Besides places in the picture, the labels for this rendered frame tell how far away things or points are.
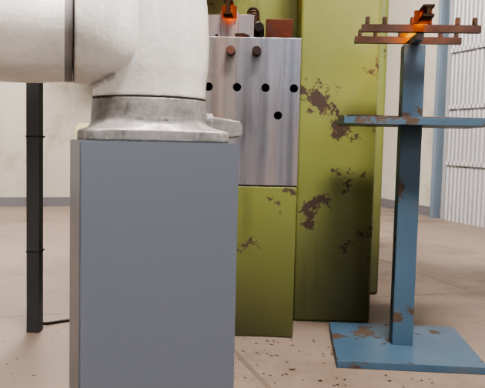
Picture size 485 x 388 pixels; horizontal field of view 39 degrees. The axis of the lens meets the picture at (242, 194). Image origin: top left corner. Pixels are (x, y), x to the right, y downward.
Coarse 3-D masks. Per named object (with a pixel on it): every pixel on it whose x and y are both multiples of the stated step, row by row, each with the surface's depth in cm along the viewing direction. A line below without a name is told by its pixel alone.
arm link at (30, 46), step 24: (0, 0) 79; (24, 0) 80; (48, 0) 81; (72, 0) 82; (0, 24) 80; (24, 24) 80; (48, 24) 81; (72, 24) 82; (0, 48) 81; (24, 48) 82; (48, 48) 82; (72, 48) 83; (0, 72) 84; (24, 72) 85; (48, 72) 85
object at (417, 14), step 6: (426, 6) 168; (432, 6) 168; (414, 12) 177; (420, 12) 176; (426, 12) 168; (432, 12) 176; (414, 18) 177; (420, 18) 172; (426, 18) 172; (414, 24) 183; (420, 24) 182; (402, 36) 208; (408, 36) 203
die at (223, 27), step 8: (208, 16) 208; (216, 16) 208; (240, 16) 208; (248, 16) 208; (216, 24) 208; (224, 24) 208; (232, 24) 208; (240, 24) 208; (248, 24) 208; (216, 32) 208; (224, 32) 208; (232, 32) 208; (240, 32) 208; (248, 32) 208
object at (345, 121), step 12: (348, 120) 182; (360, 120) 182; (372, 120) 181; (384, 120) 181; (396, 120) 181; (408, 120) 181; (420, 120) 180; (432, 120) 180; (444, 120) 180; (456, 120) 180; (468, 120) 179; (480, 120) 179
